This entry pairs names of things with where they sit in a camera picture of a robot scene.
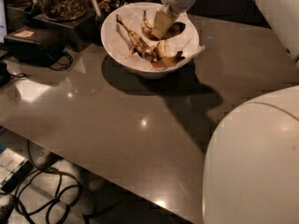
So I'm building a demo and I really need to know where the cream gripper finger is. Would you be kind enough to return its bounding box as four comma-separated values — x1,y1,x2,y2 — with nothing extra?
151,5,174,39

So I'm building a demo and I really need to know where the dark ripe banana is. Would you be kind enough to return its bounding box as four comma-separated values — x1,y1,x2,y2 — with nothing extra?
141,10,186,41

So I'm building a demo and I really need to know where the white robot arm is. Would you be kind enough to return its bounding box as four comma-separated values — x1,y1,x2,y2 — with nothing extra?
154,0,299,224

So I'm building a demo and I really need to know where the long spotted banana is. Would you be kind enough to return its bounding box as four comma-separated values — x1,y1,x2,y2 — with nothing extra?
116,14,156,63

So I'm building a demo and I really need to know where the white bowl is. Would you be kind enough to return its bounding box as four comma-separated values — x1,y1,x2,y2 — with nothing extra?
100,2,201,80

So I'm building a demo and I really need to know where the orange fruit piece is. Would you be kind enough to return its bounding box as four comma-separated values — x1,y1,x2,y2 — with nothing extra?
151,51,184,69

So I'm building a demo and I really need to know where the dark metal stand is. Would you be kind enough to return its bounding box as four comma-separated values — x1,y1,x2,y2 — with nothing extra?
34,10,98,51

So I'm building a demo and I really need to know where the glass jar of nuts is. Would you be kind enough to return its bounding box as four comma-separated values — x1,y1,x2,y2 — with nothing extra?
37,0,89,21

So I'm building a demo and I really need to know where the black box device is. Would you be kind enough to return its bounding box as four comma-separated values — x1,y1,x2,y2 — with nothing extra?
4,27,64,67

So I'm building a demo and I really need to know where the white power strip box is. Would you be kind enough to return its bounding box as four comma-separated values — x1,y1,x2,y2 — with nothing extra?
0,148,33,193

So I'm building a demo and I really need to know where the black cable on table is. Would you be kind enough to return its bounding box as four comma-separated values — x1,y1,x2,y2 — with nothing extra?
46,51,75,72

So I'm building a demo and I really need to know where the black cable on floor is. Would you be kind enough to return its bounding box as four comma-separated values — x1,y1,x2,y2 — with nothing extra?
12,140,97,224

